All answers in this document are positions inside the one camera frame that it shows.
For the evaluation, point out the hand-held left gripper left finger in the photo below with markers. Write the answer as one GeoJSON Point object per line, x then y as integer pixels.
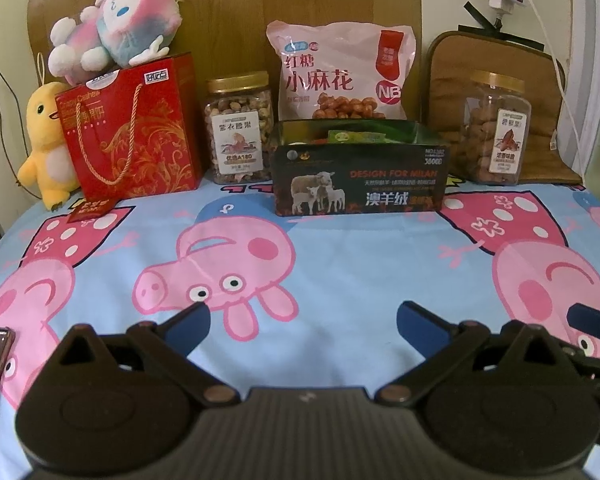
{"type": "Point", "coordinates": [192, 325]}

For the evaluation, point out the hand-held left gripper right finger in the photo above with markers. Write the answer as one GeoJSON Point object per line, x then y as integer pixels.
{"type": "Point", "coordinates": [420, 325]}

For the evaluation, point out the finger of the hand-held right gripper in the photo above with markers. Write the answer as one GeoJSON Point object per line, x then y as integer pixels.
{"type": "Point", "coordinates": [587, 317]}

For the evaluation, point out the black printed box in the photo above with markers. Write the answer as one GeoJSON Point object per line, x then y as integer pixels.
{"type": "Point", "coordinates": [360, 180]}

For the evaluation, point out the bright green snack packet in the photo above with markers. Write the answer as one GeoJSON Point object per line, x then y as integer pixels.
{"type": "Point", "coordinates": [356, 137]}

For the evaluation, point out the printed blanket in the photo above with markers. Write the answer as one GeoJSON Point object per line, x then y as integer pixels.
{"type": "Point", "coordinates": [330, 260]}

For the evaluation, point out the red paper tag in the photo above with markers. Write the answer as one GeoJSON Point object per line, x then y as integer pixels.
{"type": "Point", "coordinates": [90, 209]}

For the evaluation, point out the jar of brown nuts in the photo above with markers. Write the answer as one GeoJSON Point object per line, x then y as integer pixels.
{"type": "Point", "coordinates": [480, 130]}

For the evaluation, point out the jar of pale nuts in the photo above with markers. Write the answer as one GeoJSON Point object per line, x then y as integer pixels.
{"type": "Point", "coordinates": [235, 110]}

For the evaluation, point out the yellow plush chick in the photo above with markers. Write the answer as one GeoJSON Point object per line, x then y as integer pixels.
{"type": "Point", "coordinates": [42, 150]}

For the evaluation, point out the pink snack bag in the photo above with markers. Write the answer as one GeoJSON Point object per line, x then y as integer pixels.
{"type": "Point", "coordinates": [330, 75]}

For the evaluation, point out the black tape strip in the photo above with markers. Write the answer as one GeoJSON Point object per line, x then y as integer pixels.
{"type": "Point", "coordinates": [480, 12]}
{"type": "Point", "coordinates": [480, 29]}

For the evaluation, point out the pink plush toy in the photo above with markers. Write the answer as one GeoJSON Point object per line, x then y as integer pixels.
{"type": "Point", "coordinates": [120, 20]}

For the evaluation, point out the wooden headboard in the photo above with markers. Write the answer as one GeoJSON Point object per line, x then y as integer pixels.
{"type": "Point", "coordinates": [230, 10]}

